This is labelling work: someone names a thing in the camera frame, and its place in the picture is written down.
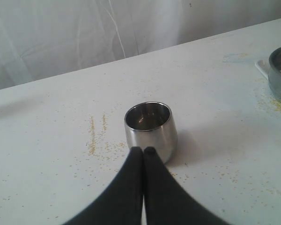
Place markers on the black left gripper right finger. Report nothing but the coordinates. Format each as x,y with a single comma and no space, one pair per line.
166,202

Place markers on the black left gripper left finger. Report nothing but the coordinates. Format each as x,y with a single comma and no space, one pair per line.
121,202

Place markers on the white square plastic tray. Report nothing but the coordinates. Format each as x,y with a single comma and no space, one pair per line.
263,67

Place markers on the white backdrop curtain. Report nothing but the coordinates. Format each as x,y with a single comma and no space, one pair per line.
44,38

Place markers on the stainless steel cup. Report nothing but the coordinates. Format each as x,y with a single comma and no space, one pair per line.
151,124

